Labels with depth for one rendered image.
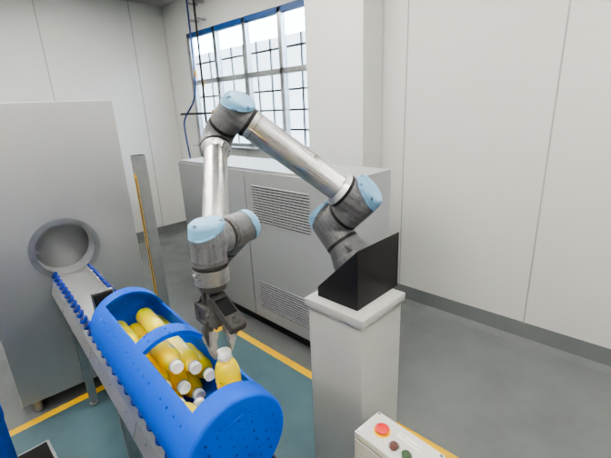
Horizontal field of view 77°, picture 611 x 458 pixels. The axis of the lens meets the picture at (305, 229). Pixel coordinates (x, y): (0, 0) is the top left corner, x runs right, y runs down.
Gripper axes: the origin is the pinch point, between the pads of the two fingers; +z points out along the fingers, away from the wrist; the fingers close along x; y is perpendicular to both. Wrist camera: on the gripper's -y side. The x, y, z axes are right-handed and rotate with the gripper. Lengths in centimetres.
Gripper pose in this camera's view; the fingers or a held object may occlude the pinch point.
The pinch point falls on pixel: (224, 352)
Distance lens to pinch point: 112.0
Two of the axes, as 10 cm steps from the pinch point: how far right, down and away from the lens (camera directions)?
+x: -7.5, 2.2, -6.2
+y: -6.6, -2.0, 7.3
